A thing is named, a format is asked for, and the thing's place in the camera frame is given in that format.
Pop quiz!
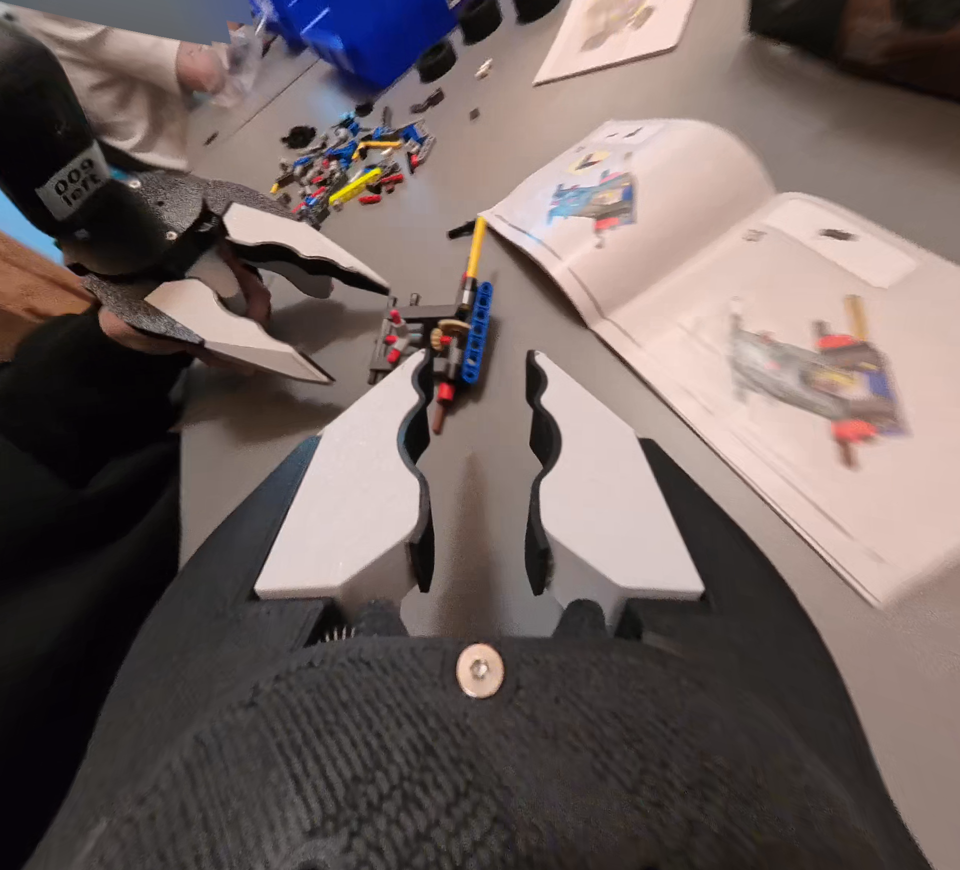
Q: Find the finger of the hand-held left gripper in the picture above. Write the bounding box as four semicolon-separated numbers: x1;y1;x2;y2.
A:
144;276;336;385
213;201;391;300

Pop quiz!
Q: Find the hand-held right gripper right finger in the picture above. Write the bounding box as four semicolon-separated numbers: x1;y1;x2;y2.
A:
523;350;706;624

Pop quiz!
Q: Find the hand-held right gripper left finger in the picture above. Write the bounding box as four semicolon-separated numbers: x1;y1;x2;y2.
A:
253;349;436;616

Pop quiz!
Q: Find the lego chassis assembly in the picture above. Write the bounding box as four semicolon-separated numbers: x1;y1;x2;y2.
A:
366;214;498;436

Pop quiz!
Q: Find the instruction booklet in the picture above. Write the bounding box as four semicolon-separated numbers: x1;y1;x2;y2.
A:
478;119;960;609
532;0;720;87

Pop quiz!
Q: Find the person's left forearm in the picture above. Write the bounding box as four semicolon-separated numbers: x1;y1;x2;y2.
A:
0;308;196;496

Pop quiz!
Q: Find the another person's forearm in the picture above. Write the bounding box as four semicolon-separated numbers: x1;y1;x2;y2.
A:
0;4;195;172

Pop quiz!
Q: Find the pile of loose lego pieces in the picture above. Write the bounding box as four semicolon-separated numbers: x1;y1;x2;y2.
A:
268;107;438;226

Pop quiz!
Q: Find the person's left hand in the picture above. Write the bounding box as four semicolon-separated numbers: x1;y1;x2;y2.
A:
97;244;273;370

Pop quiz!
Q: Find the clear plastic bag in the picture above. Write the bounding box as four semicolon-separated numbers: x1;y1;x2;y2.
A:
217;23;282;108

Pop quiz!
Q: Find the blue plastic bin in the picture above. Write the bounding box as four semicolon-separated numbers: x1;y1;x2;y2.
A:
251;0;564;91

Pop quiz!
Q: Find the person's dark clothing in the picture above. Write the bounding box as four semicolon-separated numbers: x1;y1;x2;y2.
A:
0;428;189;870

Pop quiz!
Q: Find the closed instruction booklet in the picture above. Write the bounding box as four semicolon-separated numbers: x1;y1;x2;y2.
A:
532;0;720;87

